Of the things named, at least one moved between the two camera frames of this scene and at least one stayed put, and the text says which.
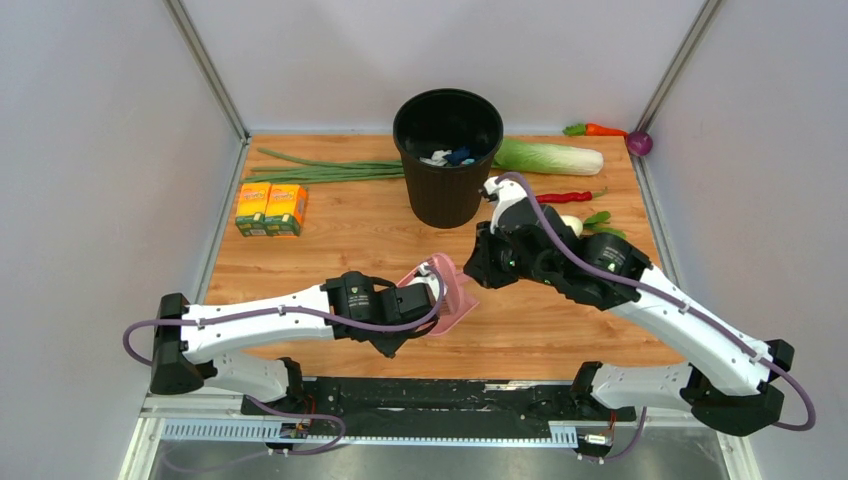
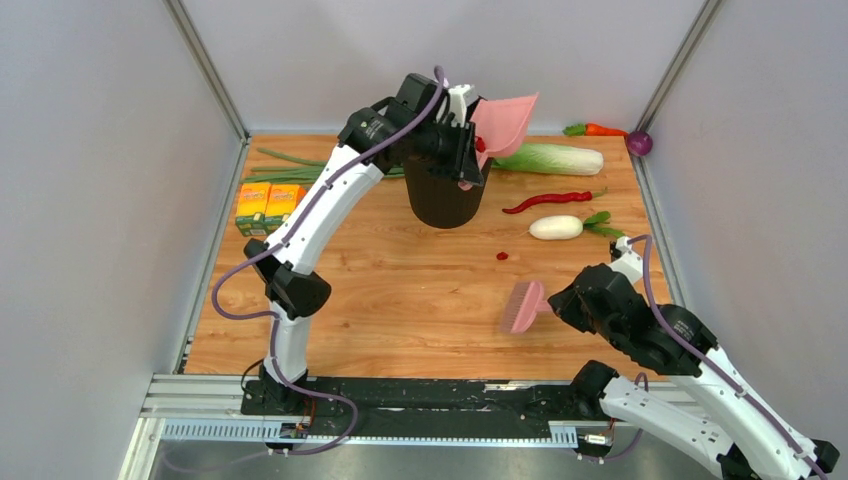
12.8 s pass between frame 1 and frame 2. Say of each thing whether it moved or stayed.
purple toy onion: stayed
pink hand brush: moved
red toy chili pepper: stayed
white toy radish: stayed
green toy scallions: stayed
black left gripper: moved
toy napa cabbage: stayed
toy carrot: stayed
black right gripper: moved
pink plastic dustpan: moved
